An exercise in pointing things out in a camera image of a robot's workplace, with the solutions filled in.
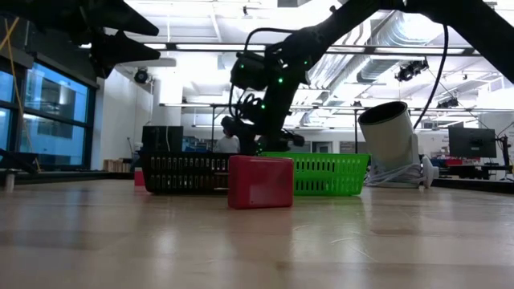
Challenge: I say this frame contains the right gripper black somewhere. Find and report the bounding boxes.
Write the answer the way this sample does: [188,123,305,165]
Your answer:
[240,114,306,156]

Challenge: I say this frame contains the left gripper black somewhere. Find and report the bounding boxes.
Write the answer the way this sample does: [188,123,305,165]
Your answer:
[15,0,162,80]

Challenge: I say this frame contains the black ceiling spotlight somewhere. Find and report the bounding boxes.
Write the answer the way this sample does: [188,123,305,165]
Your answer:
[394,59,430,83]
[133,67,153,85]

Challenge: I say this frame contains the person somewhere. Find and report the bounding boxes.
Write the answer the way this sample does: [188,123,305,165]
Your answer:
[214,116,242,154]

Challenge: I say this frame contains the red rectangular power adapter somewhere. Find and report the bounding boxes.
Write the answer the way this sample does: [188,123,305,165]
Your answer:
[226,155,295,210]

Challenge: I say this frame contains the green slotted plastic basket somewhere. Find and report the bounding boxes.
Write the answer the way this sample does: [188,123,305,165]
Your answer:
[263,151,371,197]

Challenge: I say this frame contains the long overhead light bar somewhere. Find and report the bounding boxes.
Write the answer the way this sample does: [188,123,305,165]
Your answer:
[80,41,483,57]

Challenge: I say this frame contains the black slotted plastic basket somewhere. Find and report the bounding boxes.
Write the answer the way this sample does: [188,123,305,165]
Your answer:
[140,151,230,196]

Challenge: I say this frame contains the large glass window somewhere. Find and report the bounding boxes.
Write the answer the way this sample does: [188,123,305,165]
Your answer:
[0,62,97,169]

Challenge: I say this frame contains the black computer monitor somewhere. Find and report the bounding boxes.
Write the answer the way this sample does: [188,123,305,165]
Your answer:
[141,124,185,153]
[448,127,498,159]

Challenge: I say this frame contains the white cylindrical container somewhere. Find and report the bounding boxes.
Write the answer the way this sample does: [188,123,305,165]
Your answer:
[357,100,439,189]

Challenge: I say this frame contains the wooden crate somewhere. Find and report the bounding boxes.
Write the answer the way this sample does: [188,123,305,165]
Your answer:
[102,157,134,173]

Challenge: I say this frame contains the dark background desk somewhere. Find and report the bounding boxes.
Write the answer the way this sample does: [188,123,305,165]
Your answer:
[437,162,514,181]

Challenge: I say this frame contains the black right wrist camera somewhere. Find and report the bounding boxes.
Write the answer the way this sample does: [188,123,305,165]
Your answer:
[230,51,282,92]

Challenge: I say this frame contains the black background rig frame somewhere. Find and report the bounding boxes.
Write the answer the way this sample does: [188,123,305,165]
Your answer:
[159,102,366,156]

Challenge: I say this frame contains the yellow hanging cord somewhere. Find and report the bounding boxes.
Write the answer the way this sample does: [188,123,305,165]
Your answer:
[0,18,41,172]

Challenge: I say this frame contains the silver ventilation duct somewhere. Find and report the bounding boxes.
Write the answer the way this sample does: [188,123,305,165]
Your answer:
[357,11,455,83]

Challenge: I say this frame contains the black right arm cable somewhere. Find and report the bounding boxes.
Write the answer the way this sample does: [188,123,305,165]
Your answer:
[413,23,450,129]

